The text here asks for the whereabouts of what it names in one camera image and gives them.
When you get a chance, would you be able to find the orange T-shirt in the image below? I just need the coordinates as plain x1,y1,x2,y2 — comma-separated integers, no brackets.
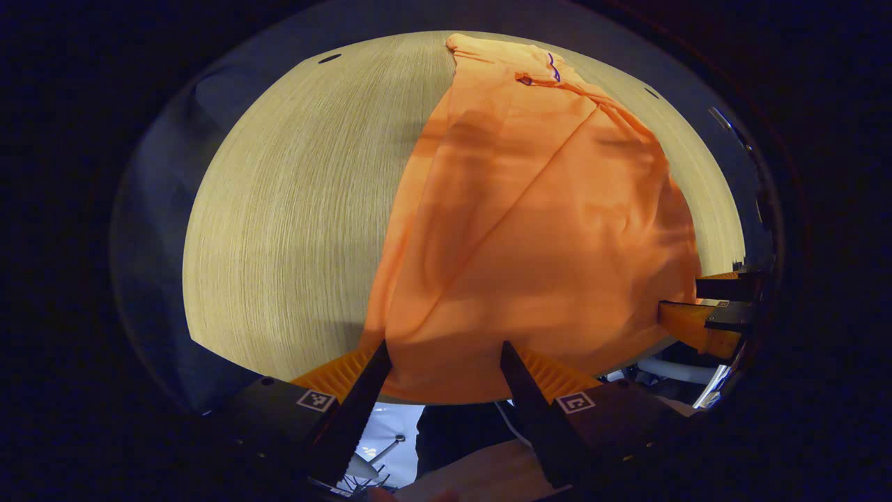
359,33,703,406

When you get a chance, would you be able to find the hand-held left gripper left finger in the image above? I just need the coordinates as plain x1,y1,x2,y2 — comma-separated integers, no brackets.
209,340,392,489

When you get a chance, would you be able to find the silver metal bar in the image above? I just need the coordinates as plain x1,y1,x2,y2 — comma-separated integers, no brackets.
693,363,730,409

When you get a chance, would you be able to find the person's dark clothing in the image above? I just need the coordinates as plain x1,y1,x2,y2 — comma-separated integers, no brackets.
417,402,522,482

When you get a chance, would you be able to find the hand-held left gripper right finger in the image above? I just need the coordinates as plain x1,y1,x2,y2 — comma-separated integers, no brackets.
500,340,701,491

